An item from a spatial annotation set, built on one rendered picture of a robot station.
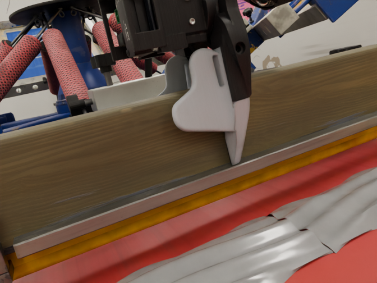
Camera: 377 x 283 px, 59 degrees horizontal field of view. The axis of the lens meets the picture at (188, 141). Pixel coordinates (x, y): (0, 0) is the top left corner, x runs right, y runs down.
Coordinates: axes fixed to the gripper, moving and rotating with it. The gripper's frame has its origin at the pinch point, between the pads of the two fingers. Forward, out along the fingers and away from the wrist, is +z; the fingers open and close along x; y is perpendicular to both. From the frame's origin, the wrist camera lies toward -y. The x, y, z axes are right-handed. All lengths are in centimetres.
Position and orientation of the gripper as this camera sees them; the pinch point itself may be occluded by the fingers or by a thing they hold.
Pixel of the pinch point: (225, 142)
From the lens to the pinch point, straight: 29.3
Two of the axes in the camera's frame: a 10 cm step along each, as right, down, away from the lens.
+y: -8.9, 2.7, -3.6
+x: 4.1, 1.2, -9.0
